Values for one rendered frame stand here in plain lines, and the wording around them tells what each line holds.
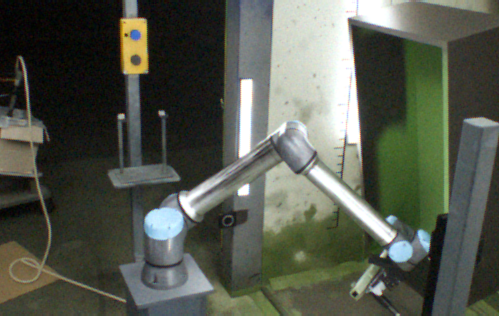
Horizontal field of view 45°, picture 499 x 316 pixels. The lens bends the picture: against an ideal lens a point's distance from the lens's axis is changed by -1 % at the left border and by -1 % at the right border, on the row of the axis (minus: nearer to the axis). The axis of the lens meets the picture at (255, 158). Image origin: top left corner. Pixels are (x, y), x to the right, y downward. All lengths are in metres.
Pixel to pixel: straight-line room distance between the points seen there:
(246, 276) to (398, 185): 1.02
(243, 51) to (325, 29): 0.47
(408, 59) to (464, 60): 0.67
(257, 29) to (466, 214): 1.98
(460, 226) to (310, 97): 2.09
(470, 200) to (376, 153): 1.74
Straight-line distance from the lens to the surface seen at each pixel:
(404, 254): 2.36
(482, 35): 2.27
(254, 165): 2.34
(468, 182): 1.19
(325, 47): 3.20
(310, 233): 3.54
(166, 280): 2.40
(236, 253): 3.37
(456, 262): 1.25
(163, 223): 2.32
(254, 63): 3.02
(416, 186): 3.15
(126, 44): 2.96
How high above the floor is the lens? 1.94
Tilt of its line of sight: 20 degrees down
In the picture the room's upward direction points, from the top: 2 degrees clockwise
